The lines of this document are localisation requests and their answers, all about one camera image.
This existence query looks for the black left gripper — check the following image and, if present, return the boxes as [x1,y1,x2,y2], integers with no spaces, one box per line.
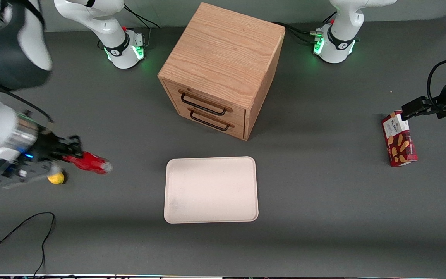
[401,76,446,121]

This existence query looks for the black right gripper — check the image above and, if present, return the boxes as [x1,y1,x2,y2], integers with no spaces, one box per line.
[29,131,83,164]

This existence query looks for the red coke bottle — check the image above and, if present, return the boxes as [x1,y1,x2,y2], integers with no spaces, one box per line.
[63,151,113,175]

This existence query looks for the beige plastic tray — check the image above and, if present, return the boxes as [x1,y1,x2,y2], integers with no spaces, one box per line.
[164,156,259,224]

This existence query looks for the red cookie box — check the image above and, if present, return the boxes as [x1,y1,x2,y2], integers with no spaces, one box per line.
[381,110,419,167]

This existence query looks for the wooden two-drawer cabinet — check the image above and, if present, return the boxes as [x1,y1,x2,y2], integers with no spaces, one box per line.
[158,2,286,141]

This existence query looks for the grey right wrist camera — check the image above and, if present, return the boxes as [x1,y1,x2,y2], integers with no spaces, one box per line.
[0,160,62,189]

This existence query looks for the thin black table cable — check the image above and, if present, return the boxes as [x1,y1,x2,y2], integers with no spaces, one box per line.
[0,212,56,277]

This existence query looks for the black wire drawer handle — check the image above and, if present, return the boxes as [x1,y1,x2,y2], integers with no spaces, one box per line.
[180,92,228,116]
[189,110,232,131]

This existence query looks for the black left arm base cables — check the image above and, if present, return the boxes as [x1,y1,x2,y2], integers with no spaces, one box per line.
[273,11,338,45]

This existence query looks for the black arm base cables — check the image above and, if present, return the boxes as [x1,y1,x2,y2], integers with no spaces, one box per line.
[120,6,161,49]
[273,11,338,45]

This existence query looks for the black right arm base cables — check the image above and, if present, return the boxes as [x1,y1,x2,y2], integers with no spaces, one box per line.
[120,6,161,49]

